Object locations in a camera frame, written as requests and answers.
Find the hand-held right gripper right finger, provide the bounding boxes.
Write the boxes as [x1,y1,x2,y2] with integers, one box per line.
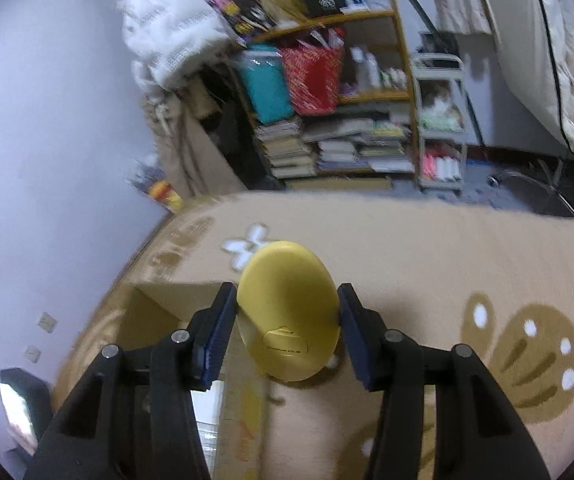
[336,282,553,480]

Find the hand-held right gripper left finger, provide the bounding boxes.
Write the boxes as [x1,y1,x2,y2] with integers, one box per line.
[24,281,240,480]

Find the cardboard box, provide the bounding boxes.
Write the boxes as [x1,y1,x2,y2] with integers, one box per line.
[114,282,268,480]

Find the yellow oval mirror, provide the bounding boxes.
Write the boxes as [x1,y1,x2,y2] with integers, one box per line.
[236,241,343,383]

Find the beige flower-patterned rug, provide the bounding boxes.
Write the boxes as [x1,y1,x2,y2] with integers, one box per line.
[52,190,574,480]

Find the yellow plush toy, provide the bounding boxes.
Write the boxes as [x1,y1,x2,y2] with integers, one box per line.
[148,180,185,213]

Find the khaki trousers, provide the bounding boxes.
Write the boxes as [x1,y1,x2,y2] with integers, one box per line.
[142,80,248,196]

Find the dark framed object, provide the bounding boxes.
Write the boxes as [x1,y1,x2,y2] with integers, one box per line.
[0,367,54,456]

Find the white trolley cart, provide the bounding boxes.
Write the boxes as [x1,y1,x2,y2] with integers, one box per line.
[411,52,469,193]

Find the teal bag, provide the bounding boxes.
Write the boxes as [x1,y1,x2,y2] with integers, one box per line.
[239,45,295,126]

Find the red patterned bag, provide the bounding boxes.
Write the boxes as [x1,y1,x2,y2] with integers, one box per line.
[279,30,345,116]

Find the row of cosmetic bottles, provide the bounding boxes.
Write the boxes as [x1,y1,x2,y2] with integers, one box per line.
[349,47,410,93]

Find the wooden shelf unit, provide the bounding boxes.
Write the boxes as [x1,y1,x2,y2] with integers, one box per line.
[227,0,418,181]

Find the white puffer jacket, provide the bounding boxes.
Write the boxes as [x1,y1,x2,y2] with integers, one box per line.
[117,0,238,93]

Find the black pink printed bag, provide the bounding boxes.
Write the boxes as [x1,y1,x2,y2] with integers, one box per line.
[204,0,278,46]

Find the white padded recliner chair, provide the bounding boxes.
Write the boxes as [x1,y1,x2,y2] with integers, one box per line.
[472,0,574,221]

